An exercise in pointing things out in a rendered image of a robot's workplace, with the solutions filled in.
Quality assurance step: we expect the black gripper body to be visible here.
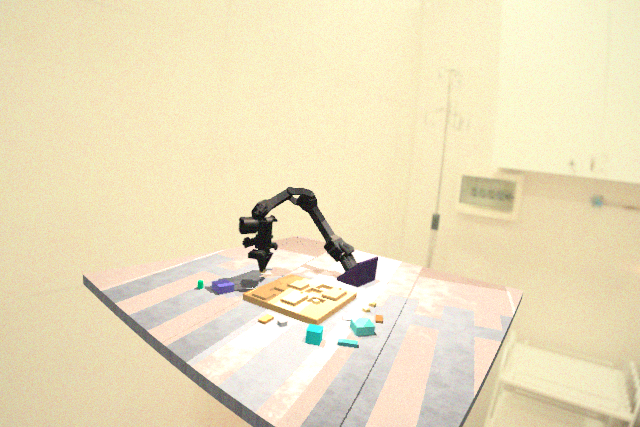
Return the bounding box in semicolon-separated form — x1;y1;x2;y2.
247;233;278;261

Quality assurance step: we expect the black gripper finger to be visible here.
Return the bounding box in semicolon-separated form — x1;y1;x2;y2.
264;252;274;269
257;256;269;272

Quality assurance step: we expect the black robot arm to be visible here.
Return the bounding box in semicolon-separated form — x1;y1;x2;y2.
238;187;357;272

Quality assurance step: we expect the cyan cube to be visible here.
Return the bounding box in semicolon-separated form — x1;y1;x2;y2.
305;324;323;345

